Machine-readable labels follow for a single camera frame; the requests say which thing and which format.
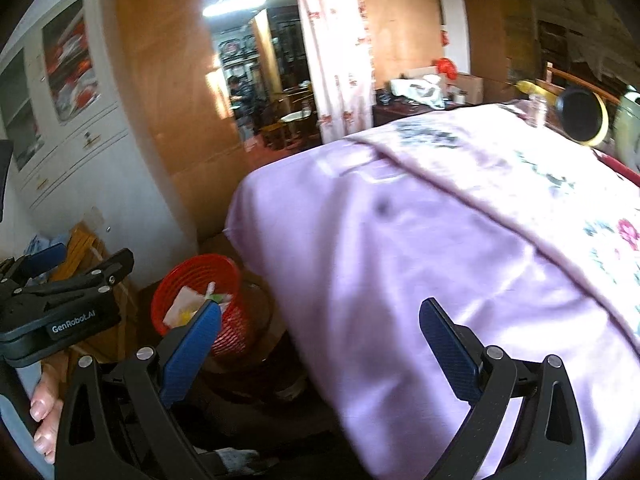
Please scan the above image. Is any dark wooden cabinet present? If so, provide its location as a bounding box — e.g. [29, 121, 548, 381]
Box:
[457, 0, 538, 103]

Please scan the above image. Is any fluorescent tube light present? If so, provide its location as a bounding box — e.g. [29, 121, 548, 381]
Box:
[202, 0, 266, 16]

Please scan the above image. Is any clear toothpick holder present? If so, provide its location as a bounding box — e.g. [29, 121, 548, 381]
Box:
[527, 94, 548, 128]

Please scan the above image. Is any pink floral tablecloth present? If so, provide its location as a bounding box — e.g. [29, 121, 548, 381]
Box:
[224, 102, 640, 480]

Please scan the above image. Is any dark side table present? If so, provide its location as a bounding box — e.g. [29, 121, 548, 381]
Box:
[372, 100, 473, 128]

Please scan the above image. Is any white glass door cabinet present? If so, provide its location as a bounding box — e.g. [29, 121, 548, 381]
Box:
[0, 0, 133, 211]

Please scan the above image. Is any yellow wooden folding chair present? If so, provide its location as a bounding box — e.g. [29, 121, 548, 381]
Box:
[50, 224, 138, 361]

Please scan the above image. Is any small yellow frying pan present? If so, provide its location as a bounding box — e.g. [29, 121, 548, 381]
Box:
[515, 79, 611, 148]

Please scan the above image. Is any white floral curtain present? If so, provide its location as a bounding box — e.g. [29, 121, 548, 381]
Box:
[295, 0, 376, 145]

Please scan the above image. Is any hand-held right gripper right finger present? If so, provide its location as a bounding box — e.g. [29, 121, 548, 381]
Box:
[419, 297, 587, 480]

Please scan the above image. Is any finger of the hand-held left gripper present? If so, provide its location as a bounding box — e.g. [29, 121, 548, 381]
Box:
[22, 247, 136, 297]
[0, 242, 68, 288]

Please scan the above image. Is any red mesh waste basket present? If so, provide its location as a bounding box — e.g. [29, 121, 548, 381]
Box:
[151, 255, 256, 361]

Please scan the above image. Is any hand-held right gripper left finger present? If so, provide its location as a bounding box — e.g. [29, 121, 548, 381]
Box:
[52, 300, 223, 480]

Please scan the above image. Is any white plastic bag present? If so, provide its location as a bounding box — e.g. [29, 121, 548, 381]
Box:
[390, 74, 446, 109]

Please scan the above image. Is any brown cardboard box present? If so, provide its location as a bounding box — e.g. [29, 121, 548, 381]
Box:
[450, 72, 485, 106]

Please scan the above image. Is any person's left hand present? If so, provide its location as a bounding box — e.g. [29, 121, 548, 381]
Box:
[29, 365, 66, 453]

